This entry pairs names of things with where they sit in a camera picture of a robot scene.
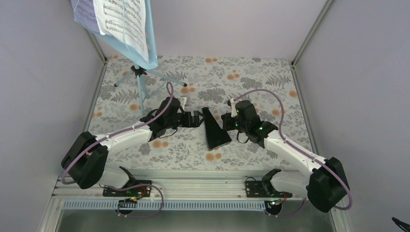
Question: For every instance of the white sheet music page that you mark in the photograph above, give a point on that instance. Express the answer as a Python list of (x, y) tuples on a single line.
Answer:
[(125, 20)]

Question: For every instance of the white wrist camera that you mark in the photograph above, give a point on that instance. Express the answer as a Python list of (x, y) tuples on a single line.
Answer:
[(232, 104), (184, 101)]

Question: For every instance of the black object at corner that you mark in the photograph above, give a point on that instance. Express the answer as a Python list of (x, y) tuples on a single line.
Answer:
[(402, 225)]

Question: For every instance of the black mounting plate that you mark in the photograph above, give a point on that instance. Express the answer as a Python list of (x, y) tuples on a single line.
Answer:
[(143, 191), (261, 189)]

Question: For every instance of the aluminium rail base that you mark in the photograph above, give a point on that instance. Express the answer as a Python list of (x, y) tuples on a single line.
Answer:
[(296, 215)]

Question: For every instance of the light blue cable duct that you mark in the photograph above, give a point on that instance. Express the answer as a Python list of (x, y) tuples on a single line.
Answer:
[(152, 205)]

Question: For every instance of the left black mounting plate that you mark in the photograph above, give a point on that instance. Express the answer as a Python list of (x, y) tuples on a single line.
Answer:
[(143, 191)]

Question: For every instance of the light blue music stand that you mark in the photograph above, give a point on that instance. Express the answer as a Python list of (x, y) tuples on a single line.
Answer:
[(84, 15)]

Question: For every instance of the floral patterned mat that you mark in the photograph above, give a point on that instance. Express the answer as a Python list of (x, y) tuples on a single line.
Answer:
[(210, 82)]

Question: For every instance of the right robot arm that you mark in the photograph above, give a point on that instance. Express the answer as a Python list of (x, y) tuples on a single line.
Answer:
[(322, 181)]

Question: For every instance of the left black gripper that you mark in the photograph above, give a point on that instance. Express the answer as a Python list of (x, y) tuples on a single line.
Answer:
[(195, 123)]

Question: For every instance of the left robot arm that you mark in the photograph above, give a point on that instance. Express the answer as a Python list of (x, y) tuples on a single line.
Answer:
[(85, 162)]

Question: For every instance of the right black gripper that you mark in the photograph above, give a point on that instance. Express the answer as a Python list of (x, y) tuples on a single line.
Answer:
[(225, 119)]

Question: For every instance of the black metronome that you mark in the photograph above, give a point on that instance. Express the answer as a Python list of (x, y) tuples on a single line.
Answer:
[(216, 137)]

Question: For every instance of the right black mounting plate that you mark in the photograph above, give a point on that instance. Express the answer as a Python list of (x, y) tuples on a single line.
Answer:
[(261, 189)]

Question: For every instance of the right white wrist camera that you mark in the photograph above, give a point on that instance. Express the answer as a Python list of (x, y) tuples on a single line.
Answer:
[(232, 104)]

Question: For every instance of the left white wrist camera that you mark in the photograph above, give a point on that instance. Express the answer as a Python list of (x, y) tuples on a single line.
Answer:
[(184, 101)]

